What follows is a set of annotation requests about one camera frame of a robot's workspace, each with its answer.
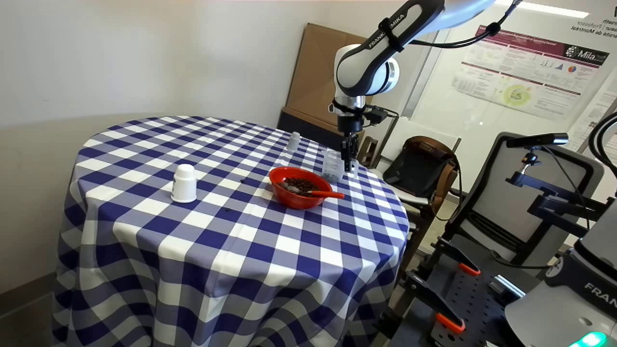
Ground black office chair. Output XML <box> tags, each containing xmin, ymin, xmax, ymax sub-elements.
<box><xmin>441</xmin><ymin>131</ymin><xmax>605</xmax><ymax>272</ymax></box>

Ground chair with black bag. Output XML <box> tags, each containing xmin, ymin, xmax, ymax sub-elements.
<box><xmin>381</xmin><ymin>133</ymin><xmax>464</xmax><ymax>218</ymax></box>

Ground grey Franka robot base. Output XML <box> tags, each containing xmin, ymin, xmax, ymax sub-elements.
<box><xmin>502</xmin><ymin>218</ymin><xmax>617</xmax><ymax>347</ymax></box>

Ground black orange clamp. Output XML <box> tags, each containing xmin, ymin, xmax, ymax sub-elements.
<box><xmin>402</xmin><ymin>272</ymin><xmax>468</xmax><ymax>337</ymax></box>
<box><xmin>435</xmin><ymin>237</ymin><xmax>483</xmax><ymax>280</ymax></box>

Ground small clear plastic cup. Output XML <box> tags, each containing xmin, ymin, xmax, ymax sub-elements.
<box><xmin>284</xmin><ymin>131</ymin><xmax>302</xmax><ymax>156</ymax></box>

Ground clear plastic jug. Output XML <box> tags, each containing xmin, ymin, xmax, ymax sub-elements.
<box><xmin>319</xmin><ymin>150</ymin><xmax>352</xmax><ymax>187</ymax></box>

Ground red bowl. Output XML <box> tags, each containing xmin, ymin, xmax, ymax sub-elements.
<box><xmin>265</xmin><ymin>164</ymin><xmax>335</xmax><ymax>210</ymax></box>

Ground dark brown bowl contents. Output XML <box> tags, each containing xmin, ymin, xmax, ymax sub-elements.
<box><xmin>279</xmin><ymin>177</ymin><xmax>317</xmax><ymax>197</ymax></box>

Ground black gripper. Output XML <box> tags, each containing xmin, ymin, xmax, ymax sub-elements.
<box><xmin>331</xmin><ymin>96</ymin><xmax>371</xmax><ymax>174</ymax></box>

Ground white purple wall poster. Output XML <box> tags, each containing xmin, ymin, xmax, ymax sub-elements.
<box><xmin>448</xmin><ymin>23</ymin><xmax>612</xmax><ymax>123</ymax></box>

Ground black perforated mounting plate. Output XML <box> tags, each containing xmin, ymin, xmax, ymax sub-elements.
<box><xmin>390</xmin><ymin>256</ymin><xmax>541</xmax><ymax>347</ymax></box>

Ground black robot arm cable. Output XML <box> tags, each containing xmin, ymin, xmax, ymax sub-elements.
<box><xmin>410</xmin><ymin>0</ymin><xmax>524</xmax><ymax>50</ymax></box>

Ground brown cardboard box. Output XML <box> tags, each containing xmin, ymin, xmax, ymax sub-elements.
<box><xmin>283</xmin><ymin>23</ymin><xmax>364</xmax><ymax>133</ymax></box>

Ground red spoon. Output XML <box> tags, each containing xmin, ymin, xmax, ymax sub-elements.
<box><xmin>300</xmin><ymin>185</ymin><xmax>346</xmax><ymax>201</ymax></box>

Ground black blue camera mount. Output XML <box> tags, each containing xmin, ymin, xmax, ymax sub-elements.
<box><xmin>502</xmin><ymin>131</ymin><xmax>612</xmax><ymax>237</ymax></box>

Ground blue white checkered tablecloth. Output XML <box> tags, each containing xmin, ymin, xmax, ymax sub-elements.
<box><xmin>49</xmin><ymin>114</ymin><xmax>412</xmax><ymax>347</ymax></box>

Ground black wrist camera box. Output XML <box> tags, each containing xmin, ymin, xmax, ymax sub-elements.
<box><xmin>362</xmin><ymin>104</ymin><xmax>400</xmax><ymax>127</ymax></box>

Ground small white plastic cup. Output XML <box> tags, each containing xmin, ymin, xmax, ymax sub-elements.
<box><xmin>169</xmin><ymin>162</ymin><xmax>200</xmax><ymax>206</ymax></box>

